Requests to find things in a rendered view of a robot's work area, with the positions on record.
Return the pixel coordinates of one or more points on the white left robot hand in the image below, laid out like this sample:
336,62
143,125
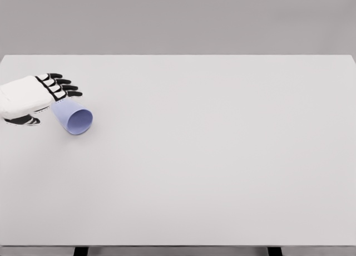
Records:
25,96

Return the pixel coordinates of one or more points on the lavender blue plastic cup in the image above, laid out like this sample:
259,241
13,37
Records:
73,117

